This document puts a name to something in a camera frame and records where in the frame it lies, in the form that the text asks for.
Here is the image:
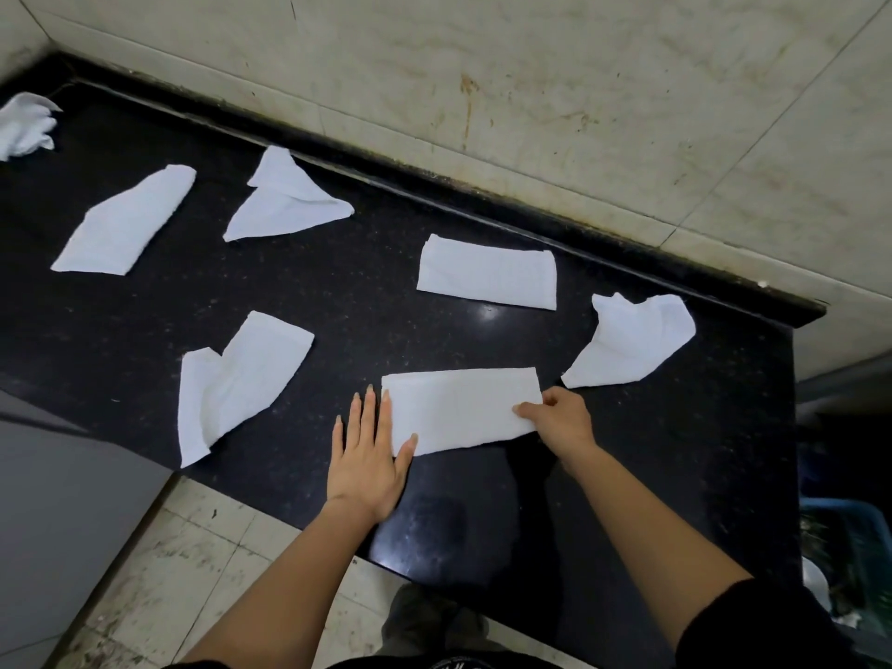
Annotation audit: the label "person's left hand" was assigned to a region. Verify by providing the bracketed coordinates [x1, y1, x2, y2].
[327, 384, 419, 527]

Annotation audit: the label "person's right hand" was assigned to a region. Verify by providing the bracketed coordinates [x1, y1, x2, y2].
[512, 386, 600, 475]

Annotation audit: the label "white terry cloth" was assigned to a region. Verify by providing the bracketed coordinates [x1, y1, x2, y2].
[560, 292, 698, 389]
[381, 367, 544, 459]
[177, 310, 316, 470]

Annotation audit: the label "group of white cloths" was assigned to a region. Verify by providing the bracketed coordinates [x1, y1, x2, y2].
[0, 92, 558, 311]

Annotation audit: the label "person's left forearm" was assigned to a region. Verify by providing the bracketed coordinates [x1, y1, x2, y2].
[177, 497, 391, 669]

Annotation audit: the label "person's right forearm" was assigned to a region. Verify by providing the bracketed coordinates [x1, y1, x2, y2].
[560, 443, 754, 649]

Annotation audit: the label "person's grey trousers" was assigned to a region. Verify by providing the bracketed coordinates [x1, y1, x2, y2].
[379, 583, 492, 656]

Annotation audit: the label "grey metal bar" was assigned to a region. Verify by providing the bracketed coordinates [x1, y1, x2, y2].
[796, 351, 892, 405]

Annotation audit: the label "white bowl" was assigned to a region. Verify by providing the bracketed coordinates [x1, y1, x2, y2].
[801, 555, 833, 614]

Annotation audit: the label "grey cabinet door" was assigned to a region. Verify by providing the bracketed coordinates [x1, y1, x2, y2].
[0, 389, 176, 669]

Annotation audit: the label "blue plastic basket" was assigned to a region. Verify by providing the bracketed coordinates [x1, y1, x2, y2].
[799, 497, 892, 624]

